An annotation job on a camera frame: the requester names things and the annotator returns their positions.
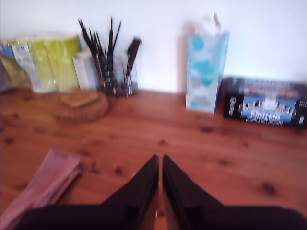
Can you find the white carton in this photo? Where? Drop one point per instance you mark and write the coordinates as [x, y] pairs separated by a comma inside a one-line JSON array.
[[84, 72]]

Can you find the tissue box teal clouds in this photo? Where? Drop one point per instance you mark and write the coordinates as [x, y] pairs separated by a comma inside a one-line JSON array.
[[206, 57]]

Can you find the square cork coaster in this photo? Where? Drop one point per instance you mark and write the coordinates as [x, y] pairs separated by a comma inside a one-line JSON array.
[[79, 97], [76, 104]]

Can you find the black pen with pale band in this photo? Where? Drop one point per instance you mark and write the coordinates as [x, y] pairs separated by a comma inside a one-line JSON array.
[[115, 93]]

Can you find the round cork trivet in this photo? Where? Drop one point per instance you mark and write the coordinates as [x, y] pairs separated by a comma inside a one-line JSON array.
[[79, 117], [100, 105], [79, 120]]

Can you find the yellow paper towel pack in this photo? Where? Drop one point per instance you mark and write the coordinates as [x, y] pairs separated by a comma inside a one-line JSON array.
[[52, 62]]

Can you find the white tissue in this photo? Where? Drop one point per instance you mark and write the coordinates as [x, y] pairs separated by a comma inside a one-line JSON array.
[[204, 26]]

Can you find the black chopstick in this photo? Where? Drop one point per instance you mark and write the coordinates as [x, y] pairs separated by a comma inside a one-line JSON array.
[[116, 38], [100, 46], [88, 38], [110, 38]]

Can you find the black protein bar box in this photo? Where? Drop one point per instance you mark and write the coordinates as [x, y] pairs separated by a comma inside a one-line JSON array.
[[263, 105]]

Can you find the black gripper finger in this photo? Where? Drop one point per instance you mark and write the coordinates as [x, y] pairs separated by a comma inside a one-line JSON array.
[[141, 191], [182, 191]]

